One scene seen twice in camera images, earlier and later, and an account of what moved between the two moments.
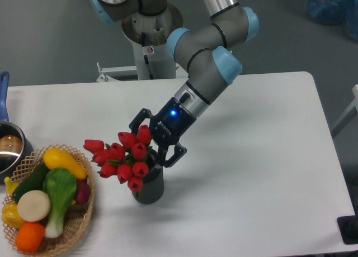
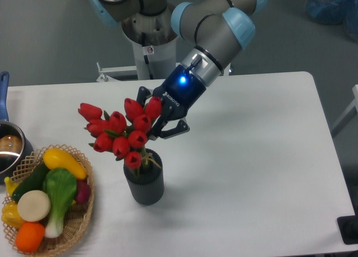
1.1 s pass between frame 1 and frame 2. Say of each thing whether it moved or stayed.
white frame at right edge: stayed
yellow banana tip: stayed
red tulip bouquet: moved
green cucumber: stayed
